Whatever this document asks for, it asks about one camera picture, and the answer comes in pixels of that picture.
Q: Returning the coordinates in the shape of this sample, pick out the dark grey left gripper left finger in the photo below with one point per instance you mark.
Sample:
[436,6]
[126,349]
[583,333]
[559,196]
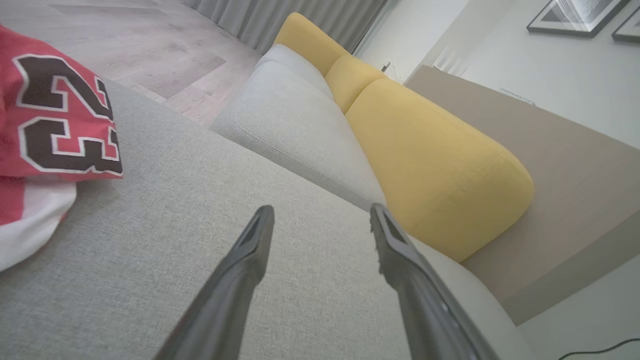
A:
[225,300]

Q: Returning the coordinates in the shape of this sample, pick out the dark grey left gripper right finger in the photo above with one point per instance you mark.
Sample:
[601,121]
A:
[425,310]

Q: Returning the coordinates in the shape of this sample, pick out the red basketball jersey number 23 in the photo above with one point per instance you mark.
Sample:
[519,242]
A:
[45,135]

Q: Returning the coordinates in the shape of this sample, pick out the large grey fabric ottoman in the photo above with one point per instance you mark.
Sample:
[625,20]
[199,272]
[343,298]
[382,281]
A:
[165,225]

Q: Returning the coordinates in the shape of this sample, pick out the wide yellow back cushion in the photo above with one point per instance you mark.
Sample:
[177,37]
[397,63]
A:
[440,165]

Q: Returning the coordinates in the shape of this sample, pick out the long grey sofa seat cushion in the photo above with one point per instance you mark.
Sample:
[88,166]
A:
[295,125]

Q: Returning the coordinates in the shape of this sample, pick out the narrow yellow back cushion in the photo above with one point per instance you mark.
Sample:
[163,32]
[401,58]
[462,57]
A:
[352,80]

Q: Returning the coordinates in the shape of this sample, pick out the short grey sofa seat cushion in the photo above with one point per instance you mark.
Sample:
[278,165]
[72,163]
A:
[295,62]

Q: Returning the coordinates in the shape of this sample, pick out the yellow sofa end cushion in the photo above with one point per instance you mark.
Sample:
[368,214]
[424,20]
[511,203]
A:
[307,40]

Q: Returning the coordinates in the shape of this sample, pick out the grey pleated curtain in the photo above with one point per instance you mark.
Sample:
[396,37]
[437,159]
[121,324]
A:
[280,20]

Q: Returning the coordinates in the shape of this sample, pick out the large black picture frame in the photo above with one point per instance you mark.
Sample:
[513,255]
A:
[575,15]

